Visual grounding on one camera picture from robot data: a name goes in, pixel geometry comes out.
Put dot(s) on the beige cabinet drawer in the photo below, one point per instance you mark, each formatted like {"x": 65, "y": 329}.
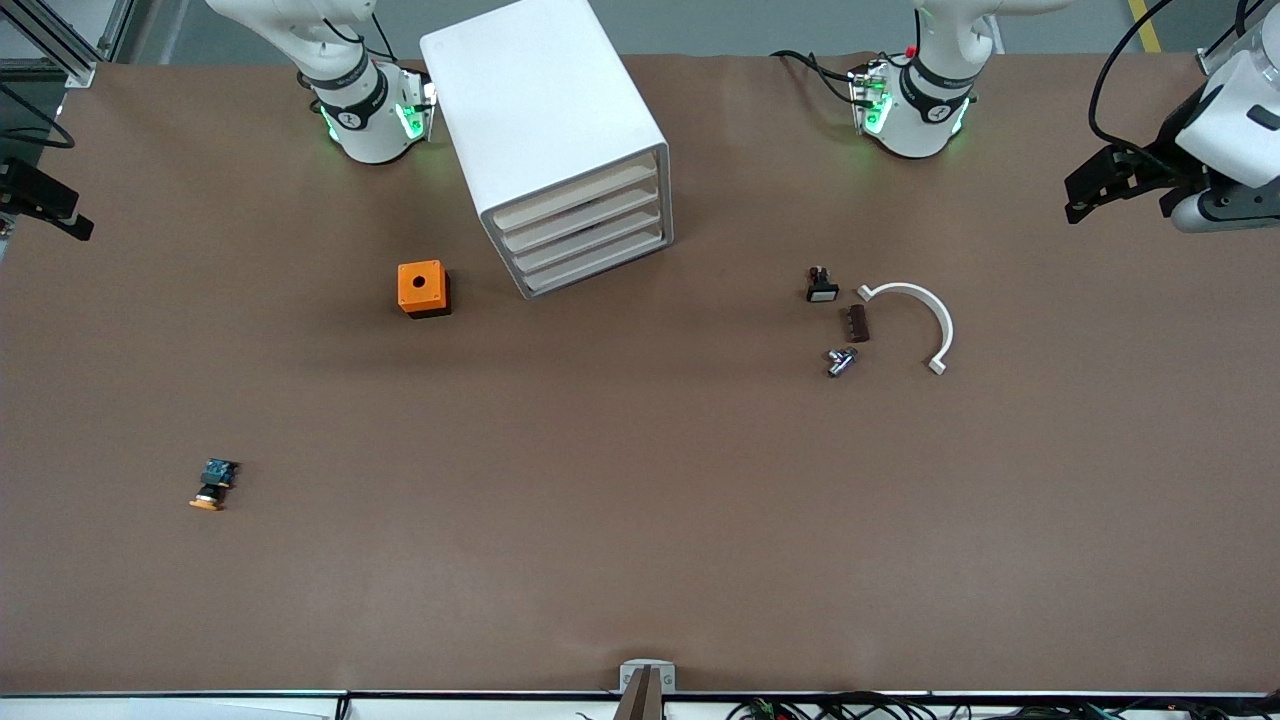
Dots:
{"x": 586, "y": 262}
{"x": 582, "y": 219}
{"x": 580, "y": 197}
{"x": 584, "y": 241}

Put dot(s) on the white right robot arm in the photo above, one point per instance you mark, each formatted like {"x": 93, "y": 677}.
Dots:
{"x": 350, "y": 110}

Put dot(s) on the small black white-topped button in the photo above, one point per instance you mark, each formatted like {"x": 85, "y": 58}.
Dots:
{"x": 822, "y": 290}

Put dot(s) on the orange-capped push button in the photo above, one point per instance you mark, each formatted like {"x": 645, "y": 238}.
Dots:
{"x": 215, "y": 480}

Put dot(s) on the white drawer cabinet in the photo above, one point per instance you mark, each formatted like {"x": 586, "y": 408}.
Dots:
{"x": 540, "y": 100}

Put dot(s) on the brown rectangular block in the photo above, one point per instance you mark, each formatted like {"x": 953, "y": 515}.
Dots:
{"x": 859, "y": 324}

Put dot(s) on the silver metal tee fitting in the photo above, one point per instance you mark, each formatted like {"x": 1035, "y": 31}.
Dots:
{"x": 842, "y": 362}

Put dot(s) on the orange box with black base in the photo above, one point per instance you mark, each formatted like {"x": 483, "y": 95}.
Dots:
{"x": 420, "y": 285}

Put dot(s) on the silver aluminium frame profile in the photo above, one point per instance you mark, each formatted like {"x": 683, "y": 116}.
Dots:
{"x": 75, "y": 62}

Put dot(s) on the white table edge rail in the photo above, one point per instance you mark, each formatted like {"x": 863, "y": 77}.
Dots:
{"x": 200, "y": 708}

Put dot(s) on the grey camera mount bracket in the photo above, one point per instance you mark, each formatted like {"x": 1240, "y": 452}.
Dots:
{"x": 648, "y": 667}

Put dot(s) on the grey tapered post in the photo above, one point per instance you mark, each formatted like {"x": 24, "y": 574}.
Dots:
{"x": 640, "y": 700}

